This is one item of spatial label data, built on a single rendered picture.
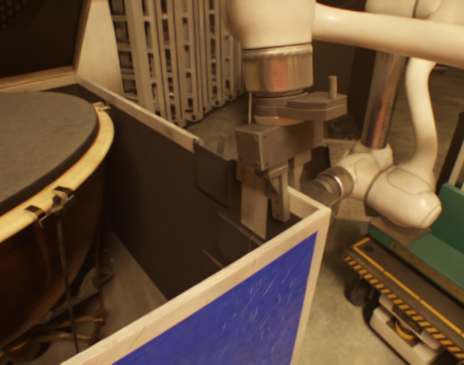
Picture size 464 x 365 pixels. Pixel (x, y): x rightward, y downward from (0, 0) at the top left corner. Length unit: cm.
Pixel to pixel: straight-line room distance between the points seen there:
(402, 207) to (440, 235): 59
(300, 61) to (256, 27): 7
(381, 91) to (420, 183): 46
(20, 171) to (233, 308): 39
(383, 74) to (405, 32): 64
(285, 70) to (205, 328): 31
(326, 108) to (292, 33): 10
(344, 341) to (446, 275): 50
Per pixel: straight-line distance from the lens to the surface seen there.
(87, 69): 171
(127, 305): 136
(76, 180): 56
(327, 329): 150
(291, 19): 39
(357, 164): 89
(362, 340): 151
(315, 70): 348
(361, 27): 58
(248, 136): 41
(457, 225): 136
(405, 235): 133
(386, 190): 85
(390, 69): 120
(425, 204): 84
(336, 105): 39
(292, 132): 43
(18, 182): 55
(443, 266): 130
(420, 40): 57
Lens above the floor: 121
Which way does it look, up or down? 32 degrees down
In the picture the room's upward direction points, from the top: straight up
